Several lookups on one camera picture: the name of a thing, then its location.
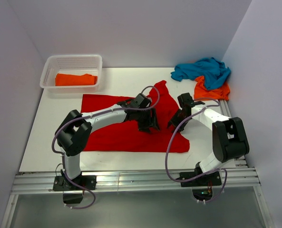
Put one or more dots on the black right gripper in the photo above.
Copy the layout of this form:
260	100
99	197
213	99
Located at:
173	120

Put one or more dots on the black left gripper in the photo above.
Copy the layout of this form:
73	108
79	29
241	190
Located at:
151	121

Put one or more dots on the red t shirt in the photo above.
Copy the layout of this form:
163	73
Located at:
125	137

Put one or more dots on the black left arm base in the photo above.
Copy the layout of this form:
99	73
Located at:
65	186

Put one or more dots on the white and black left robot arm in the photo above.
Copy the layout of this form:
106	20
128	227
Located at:
72	136

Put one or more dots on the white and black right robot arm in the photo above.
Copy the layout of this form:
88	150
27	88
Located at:
229	140

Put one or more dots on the blue t shirt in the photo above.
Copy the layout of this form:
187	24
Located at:
215	72

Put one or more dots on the rolled orange t shirt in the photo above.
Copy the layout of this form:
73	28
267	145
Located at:
75	80

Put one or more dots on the white plastic basket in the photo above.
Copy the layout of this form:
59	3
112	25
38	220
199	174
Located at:
73	65

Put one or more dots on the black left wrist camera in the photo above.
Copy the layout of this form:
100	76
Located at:
140	101

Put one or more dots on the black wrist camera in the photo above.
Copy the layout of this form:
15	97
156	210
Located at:
185	100
140	101

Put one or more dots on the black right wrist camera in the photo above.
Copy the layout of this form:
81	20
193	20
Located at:
185	100

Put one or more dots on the aluminium rail frame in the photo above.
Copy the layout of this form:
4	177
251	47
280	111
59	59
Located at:
119	171

